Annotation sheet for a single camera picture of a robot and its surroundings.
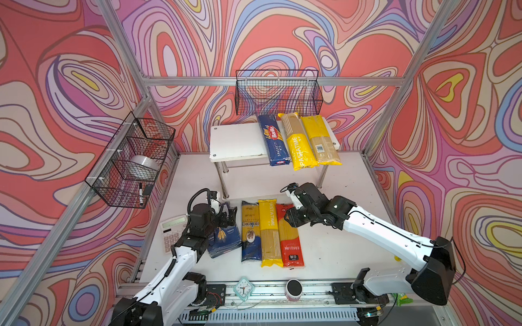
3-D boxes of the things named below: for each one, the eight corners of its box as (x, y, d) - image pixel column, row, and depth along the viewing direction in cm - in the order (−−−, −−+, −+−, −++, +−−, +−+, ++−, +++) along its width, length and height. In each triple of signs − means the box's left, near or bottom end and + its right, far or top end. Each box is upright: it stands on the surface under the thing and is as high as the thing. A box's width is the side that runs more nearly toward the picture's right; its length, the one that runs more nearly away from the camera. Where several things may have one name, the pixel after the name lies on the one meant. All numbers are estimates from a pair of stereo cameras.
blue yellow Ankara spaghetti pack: (238, 261, 82) (237, 259, 81) (242, 203, 100) (242, 201, 98) (261, 261, 82) (261, 259, 81) (261, 203, 100) (261, 201, 98)
